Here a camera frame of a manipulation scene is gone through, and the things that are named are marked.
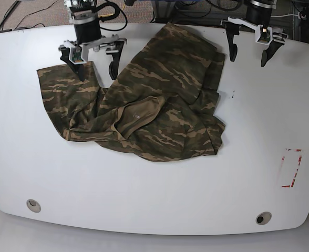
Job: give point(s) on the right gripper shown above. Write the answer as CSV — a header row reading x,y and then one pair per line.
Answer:
x,y
88,36

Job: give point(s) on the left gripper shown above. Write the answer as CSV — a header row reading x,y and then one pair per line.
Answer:
x,y
274,36

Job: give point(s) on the camouflage t-shirt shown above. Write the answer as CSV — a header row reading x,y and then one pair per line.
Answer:
x,y
160,107

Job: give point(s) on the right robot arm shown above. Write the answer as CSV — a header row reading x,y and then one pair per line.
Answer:
x,y
106,11

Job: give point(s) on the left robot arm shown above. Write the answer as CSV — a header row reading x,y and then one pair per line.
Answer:
x,y
257,18

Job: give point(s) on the grey metal stand base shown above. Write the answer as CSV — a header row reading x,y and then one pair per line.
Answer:
x,y
167,11

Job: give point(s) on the red tape marking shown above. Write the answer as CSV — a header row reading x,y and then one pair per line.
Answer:
x,y
290,164

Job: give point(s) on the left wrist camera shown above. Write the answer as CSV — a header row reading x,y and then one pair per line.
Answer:
x,y
263,35

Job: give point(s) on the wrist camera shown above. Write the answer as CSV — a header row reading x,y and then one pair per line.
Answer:
x,y
75,55
263,35

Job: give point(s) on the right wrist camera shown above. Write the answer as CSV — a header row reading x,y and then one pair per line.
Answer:
x,y
75,55

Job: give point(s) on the left table cable grommet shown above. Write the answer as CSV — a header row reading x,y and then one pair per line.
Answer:
x,y
33,206

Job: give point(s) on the table cable grommet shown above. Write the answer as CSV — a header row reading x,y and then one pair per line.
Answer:
x,y
33,206
263,218

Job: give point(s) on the right table cable grommet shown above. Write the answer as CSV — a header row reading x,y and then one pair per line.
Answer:
x,y
263,218

